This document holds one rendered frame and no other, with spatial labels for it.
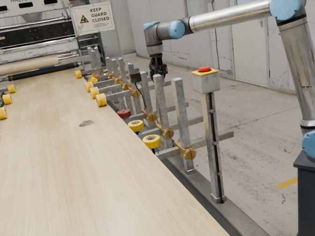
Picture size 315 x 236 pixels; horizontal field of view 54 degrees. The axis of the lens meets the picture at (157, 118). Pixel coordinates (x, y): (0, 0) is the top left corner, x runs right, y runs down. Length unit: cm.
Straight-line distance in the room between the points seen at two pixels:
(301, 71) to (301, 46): 11
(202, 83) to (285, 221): 147
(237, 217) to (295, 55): 70
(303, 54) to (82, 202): 103
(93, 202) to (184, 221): 32
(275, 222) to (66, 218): 159
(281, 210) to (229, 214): 121
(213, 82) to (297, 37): 48
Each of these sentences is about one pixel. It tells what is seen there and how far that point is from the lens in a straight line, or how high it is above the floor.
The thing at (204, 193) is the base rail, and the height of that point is 70.
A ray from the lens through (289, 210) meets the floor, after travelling 243.
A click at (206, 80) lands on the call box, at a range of 106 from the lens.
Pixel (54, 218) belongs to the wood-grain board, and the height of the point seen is 90.
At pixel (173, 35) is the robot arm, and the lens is 164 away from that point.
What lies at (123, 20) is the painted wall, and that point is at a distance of 1079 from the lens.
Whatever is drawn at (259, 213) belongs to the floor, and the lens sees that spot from 238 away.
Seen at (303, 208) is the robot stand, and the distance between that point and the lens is 189.
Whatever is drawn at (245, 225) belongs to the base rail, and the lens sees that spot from 118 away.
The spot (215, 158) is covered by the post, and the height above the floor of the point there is 89.
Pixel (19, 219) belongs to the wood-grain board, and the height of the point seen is 90.
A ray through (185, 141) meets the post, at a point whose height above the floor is 87.
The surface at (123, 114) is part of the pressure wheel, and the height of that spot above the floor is 90.
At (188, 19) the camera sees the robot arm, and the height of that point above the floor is 136.
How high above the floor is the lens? 145
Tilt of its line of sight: 19 degrees down
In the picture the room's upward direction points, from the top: 10 degrees counter-clockwise
